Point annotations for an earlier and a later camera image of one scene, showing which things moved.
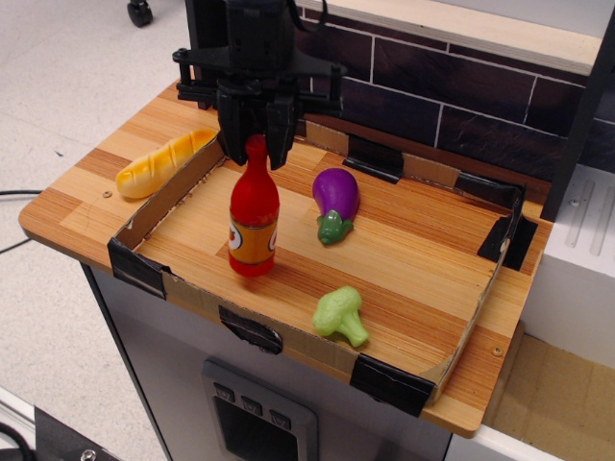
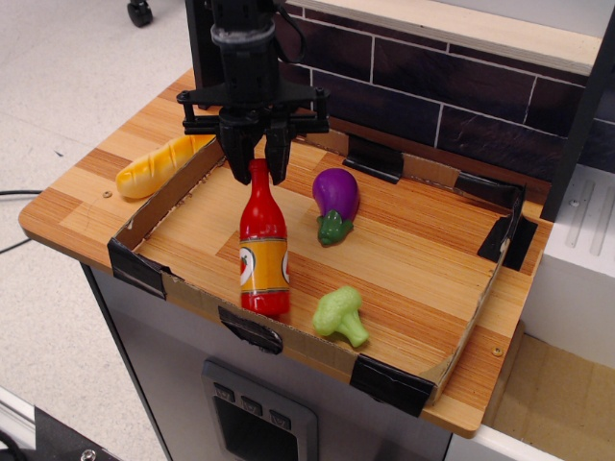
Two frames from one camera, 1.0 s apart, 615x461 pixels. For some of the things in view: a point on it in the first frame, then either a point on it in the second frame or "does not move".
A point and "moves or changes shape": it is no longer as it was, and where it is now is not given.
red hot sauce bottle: [254, 214] moves or changes shape
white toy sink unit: [573, 305] does not move
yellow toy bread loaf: [147, 175] does not move
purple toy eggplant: [336, 195] does not move
